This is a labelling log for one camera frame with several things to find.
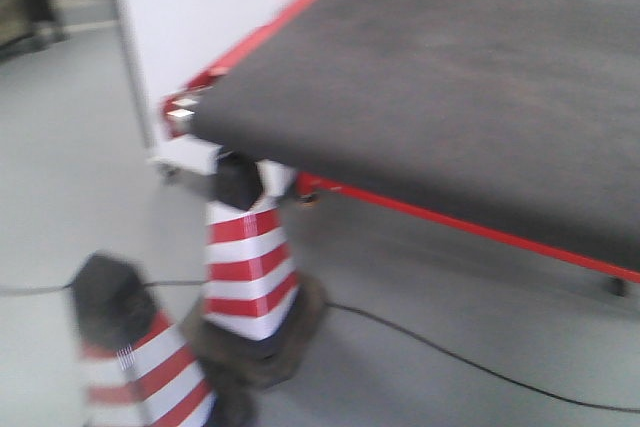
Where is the black floor cable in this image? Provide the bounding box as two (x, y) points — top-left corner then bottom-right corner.
(0, 279), (640, 413)

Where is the red conveyor frame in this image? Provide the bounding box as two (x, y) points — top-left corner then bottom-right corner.
(159, 0), (640, 298)

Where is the near red white cone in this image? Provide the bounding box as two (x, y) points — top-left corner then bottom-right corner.
(70, 252), (219, 426)

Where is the black conveyor belt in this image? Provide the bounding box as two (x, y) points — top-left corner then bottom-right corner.
(189, 0), (640, 271)

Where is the red white cone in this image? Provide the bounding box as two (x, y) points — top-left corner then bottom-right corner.
(181, 149), (327, 388)
(70, 252), (219, 426)

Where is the far red white cone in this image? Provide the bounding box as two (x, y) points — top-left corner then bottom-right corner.
(181, 149), (327, 388)

